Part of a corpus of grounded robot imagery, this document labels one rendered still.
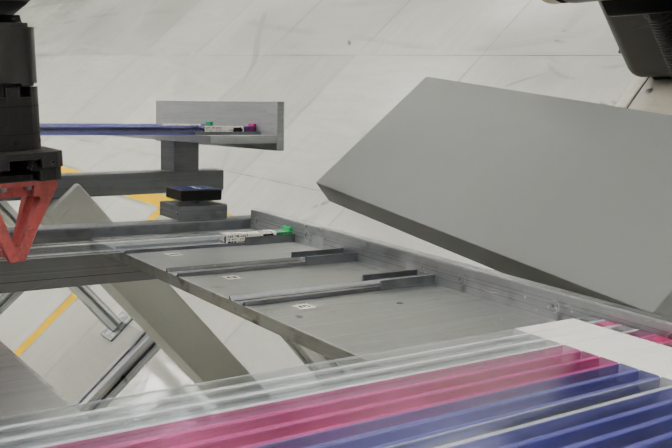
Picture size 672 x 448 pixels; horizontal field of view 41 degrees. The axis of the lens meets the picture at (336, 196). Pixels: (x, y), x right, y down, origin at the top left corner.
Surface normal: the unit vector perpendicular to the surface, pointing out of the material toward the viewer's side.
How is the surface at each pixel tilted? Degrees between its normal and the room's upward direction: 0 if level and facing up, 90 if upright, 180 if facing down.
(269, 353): 0
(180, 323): 90
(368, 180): 0
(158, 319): 90
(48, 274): 90
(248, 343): 0
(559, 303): 47
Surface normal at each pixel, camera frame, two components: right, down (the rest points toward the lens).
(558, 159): -0.51, -0.71
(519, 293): -0.80, 0.03
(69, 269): 0.59, 0.13
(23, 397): 0.05, -0.99
